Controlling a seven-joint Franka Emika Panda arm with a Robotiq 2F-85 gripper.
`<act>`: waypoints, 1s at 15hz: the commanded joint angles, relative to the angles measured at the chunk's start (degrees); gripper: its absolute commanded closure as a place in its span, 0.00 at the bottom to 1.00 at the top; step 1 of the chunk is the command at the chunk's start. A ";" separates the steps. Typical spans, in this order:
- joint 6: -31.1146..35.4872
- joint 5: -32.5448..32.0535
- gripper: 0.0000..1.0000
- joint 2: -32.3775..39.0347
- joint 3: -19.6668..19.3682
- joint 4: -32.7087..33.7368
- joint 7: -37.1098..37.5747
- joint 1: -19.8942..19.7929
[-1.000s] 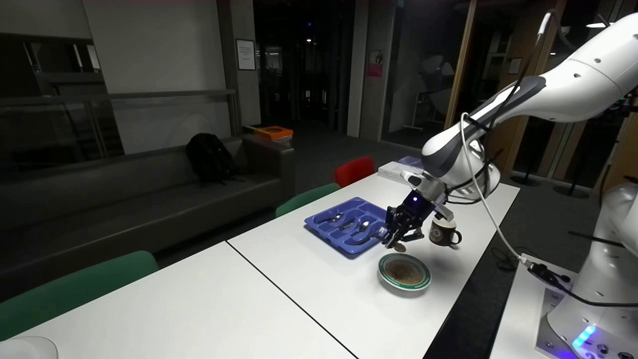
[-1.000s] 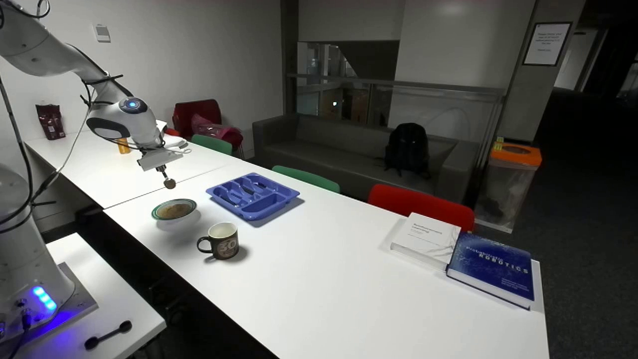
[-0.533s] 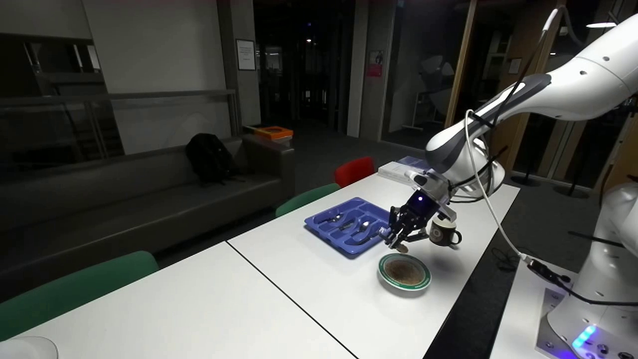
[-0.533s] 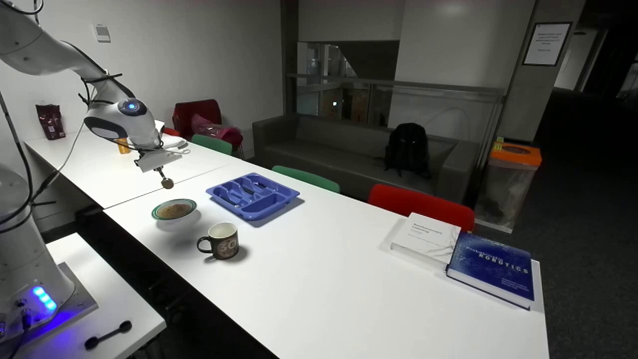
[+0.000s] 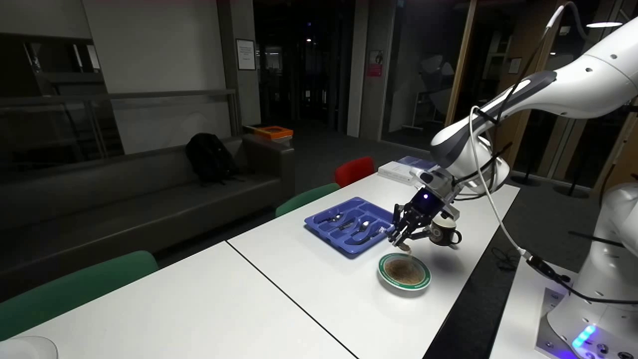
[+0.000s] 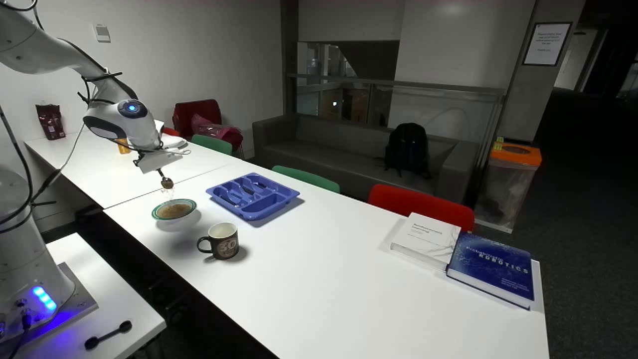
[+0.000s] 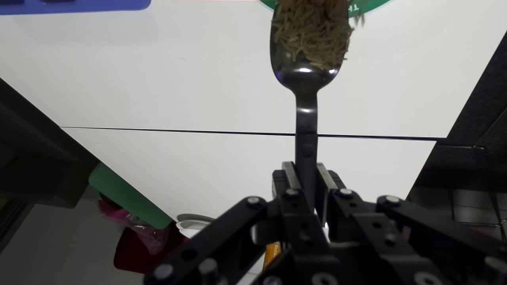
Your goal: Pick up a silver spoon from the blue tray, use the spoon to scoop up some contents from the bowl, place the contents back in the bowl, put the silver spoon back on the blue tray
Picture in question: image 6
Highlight large silver spoon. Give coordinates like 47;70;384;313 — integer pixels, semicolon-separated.
156;167;176;191

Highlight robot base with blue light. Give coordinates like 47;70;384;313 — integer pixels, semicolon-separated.
0;261;100;355

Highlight green rimmed white bowl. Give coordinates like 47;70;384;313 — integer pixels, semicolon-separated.
150;197;202;225

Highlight blue plastic cutlery tray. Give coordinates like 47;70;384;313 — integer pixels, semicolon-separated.
206;169;304;225

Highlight brown cereal flakes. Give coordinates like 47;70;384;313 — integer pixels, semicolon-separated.
160;201;196;219

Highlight green chair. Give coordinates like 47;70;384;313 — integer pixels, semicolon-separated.
190;134;236;155
270;163;344;195

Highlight dark red armchair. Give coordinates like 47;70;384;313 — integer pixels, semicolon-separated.
170;98;246;155

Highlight dark ceramic mug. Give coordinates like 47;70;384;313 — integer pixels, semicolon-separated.
196;221;242;261

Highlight dark red snack bag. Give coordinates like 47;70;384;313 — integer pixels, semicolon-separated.
35;102;69;142

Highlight grey sofa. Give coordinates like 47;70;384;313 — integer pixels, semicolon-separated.
252;114;481;201

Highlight black dumbbell shaped tool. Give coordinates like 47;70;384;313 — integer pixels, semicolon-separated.
85;319;134;351

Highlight black backpack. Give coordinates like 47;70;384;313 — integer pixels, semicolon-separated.
384;122;433;179

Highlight glass balustrade with handrail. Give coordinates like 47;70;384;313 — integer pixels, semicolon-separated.
286;70;507;136

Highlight red chair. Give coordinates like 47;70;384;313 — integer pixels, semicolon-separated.
366;181;479;235

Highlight blue hardcover book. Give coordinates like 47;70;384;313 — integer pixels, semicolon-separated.
445;231;539;311

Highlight orange lidded bin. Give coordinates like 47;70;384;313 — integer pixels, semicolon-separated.
473;138;545;235

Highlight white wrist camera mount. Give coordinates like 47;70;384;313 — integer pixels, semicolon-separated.
134;146;192;175

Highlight robot cable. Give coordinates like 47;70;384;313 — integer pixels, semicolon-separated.
0;106;92;227

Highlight framed wall notice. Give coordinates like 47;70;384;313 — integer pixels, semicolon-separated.
521;20;575;68

